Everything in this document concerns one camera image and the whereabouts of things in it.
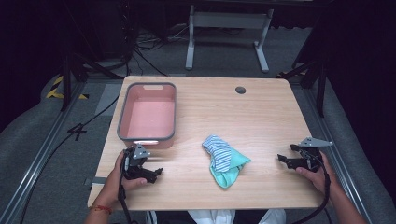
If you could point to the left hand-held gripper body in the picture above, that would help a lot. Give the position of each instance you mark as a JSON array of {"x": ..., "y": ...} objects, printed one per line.
[{"x": 134, "y": 161}]

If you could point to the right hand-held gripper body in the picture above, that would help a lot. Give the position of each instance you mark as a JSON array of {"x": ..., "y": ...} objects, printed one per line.
[{"x": 309, "y": 160}]

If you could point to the person's right hand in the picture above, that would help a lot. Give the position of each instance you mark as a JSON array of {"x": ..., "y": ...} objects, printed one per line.
[{"x": 323, "y": 179}]

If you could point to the person's left hand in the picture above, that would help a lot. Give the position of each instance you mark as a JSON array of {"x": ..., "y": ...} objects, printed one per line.
[{"x": 113, "y": 185}]

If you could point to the pink basin with grey rim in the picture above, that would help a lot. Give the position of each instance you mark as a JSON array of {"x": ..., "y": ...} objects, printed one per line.
[{"x": 151, "y": 119}]

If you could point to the teal cloth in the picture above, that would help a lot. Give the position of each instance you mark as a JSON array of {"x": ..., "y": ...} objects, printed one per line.
[{"x": 232, "y": 174}]

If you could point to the blue white striped cloth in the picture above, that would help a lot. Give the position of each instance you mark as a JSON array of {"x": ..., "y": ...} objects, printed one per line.
[{"x": 219, "y": 152}]

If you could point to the person's white clothing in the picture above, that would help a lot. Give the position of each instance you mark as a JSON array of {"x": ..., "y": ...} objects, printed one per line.
[{"x": 214, "y": 216}]

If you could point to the black metal stand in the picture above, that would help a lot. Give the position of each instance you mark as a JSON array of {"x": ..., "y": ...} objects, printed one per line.
[
  {"x": 77, "y": 67},
  {"x": 314, "y": 73}
]

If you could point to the yellow black hazard tape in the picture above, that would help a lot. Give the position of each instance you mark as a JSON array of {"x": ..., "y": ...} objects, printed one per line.
[{"x": 53, "y": 92}]

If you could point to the aluminium floor rail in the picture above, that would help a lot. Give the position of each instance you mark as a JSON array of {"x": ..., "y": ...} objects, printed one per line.
[
  {"x": 336, "y": 146},
  {"x": 37, "y": 161}
]

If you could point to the grey table edge bracket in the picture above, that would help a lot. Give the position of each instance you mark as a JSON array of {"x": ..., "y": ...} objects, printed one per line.
[{"x": 97, "y": 180}]

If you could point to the white metal desk frame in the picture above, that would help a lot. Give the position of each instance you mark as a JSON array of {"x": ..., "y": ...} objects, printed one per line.
[{"x": 229, "y": 20}]

